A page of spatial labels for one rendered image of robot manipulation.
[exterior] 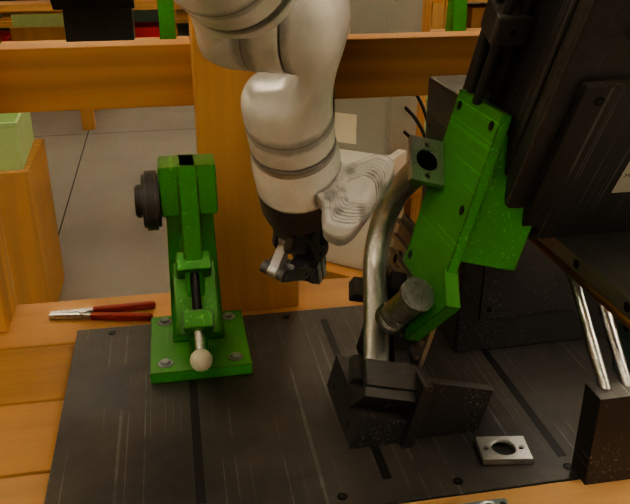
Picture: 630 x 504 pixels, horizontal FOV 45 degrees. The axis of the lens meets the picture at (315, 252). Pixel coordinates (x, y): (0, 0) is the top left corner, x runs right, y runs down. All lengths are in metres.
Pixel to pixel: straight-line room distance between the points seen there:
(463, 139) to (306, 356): 0.39
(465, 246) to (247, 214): 0.43
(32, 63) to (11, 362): 0.42
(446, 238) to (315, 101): 0.31
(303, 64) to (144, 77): 0.66
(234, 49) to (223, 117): 0.56
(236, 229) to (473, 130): 0.45
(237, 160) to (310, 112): 0.55
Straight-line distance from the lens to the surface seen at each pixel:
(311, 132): 0.57
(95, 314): 1.20
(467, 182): 0.79
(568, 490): 0.87
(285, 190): 0.61
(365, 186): 0.62
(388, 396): 0.84
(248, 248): 1.14
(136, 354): 1.07
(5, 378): 1.11
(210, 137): 1.08
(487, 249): 0.81
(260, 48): 0.51
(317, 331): 1.09
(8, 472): 0.94
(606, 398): 0.82
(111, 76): 1.15
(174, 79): 1.15
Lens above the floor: 1.45
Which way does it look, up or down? 24 degrees down
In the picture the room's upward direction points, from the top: straight up
